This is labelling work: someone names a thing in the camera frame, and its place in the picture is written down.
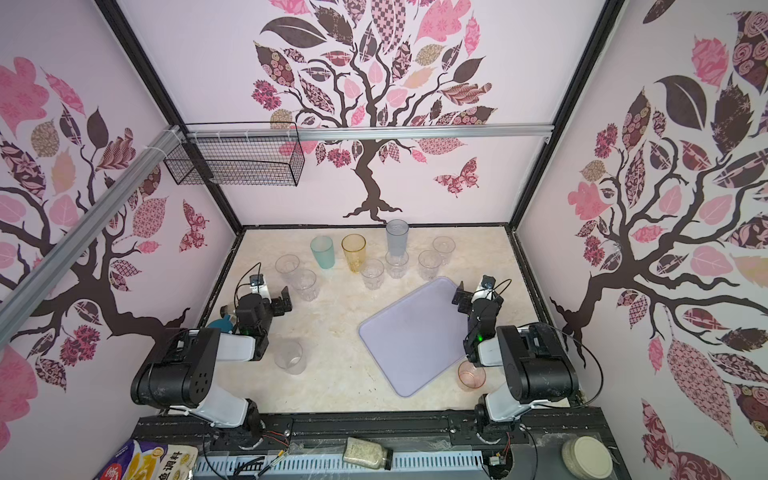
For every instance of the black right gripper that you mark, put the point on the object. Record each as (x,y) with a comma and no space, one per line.
(463,300)

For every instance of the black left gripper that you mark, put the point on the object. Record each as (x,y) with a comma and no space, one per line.
(279,303)

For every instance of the clear glass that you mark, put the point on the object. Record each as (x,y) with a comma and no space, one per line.
(429,263)
(305,283)
(287,266)
(445,246)
(372,273)
(397,265)

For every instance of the teal green plastic cup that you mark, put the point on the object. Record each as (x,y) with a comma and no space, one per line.
(322,248)

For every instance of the blue grey tall cup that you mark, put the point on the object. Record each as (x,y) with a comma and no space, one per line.
(397,236)

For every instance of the yellow transparent plastic cup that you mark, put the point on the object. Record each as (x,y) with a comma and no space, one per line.
(354,249)

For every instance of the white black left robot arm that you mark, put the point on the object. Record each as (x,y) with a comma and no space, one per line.
(178,373)

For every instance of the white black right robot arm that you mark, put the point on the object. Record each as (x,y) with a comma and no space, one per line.
(537,371)

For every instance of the lavender plastic tray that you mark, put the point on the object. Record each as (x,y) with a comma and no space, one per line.
(418,337)

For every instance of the teal lidded jar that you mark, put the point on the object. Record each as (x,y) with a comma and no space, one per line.
(226,321)

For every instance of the clear cup near left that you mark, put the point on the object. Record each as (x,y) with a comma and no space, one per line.
(289,356)

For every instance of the pink transparent cup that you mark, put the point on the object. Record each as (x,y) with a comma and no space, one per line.
(470,376)

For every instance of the grain filled bottle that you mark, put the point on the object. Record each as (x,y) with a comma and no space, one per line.
(367,454)

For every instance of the round white lid container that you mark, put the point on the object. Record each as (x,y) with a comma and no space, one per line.
(587,458)

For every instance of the snack bag colourful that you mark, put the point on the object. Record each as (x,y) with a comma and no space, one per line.
(145,460)

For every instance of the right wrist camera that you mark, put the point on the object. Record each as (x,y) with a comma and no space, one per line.
(486,288)

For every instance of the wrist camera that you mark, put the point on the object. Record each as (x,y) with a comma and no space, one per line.
(486,288)
(258,286)

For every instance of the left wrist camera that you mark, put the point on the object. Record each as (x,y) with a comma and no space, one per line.
(258,286)

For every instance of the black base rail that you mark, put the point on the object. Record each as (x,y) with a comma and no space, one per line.
(399,430)

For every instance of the black wire basket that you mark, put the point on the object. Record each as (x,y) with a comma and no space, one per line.
(261,153)

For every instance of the white vented cable duct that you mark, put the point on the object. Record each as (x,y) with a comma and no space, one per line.
(406,465)

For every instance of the aluminium rail back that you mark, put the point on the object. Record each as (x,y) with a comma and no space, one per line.
(374,133)

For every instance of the aluminium rail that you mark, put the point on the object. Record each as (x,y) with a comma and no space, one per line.
(18,307)
(374,133)

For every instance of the aluminium rail left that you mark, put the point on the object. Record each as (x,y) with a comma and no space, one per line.
(18,307)

